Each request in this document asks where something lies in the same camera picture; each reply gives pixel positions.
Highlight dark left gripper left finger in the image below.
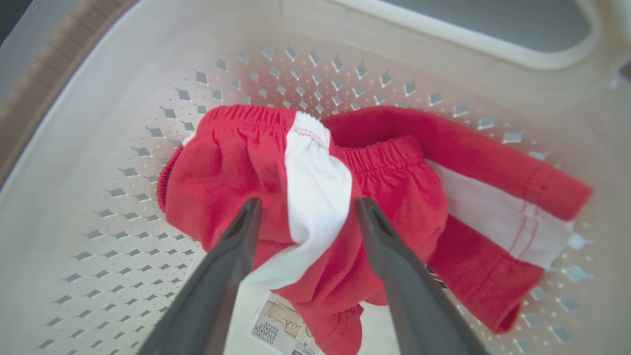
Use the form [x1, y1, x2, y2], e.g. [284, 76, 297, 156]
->
[137, 197, 263, 355]

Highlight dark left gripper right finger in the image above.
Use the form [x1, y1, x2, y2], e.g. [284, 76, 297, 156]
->
[355, 197, 490, 355]

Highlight red shorts with white stripe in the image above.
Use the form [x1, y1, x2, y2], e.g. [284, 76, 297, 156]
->
[156, 104, 594, 355]

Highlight white perforated laundry basket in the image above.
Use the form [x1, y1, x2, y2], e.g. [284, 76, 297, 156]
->
[0, 0, 631, 355]

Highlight paper product label sticker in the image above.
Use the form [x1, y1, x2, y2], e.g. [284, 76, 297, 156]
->
[250, 291, 326, 355]

